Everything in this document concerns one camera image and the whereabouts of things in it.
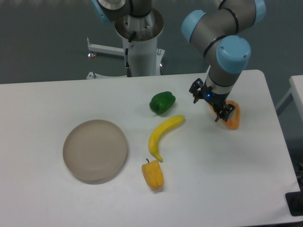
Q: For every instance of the white side table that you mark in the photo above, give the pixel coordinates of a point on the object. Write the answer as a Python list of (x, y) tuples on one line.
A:
[(295, 93)]

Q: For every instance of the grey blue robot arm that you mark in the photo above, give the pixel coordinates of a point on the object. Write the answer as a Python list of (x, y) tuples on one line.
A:
[(215, 36)]

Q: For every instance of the yellow banana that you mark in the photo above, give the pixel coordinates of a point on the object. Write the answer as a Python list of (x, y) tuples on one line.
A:
[(166, 126)]

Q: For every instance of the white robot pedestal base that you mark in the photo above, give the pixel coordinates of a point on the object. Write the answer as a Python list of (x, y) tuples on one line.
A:
[(140, 44)]

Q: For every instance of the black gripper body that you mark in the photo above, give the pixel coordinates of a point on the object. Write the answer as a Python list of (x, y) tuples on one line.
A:
[(217, 101)]

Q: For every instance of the green bell pepper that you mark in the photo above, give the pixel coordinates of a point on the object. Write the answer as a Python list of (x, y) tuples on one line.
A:
[(162, 102)]

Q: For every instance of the orange croissant bread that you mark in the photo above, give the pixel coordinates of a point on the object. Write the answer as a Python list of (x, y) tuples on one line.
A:
[(233, 121)]

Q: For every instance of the yellow bell pepper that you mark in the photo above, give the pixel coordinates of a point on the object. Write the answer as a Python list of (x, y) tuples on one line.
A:
[(152, 174)]

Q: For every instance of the beige round plate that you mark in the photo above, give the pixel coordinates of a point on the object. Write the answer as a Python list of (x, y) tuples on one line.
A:
[(95, 151)]

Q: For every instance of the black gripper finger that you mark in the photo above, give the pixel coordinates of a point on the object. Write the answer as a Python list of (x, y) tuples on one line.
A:
[(196, 90), (224, 113)]

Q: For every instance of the black box at edge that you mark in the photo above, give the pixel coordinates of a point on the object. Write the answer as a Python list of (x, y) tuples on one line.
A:
[(295, 203)]

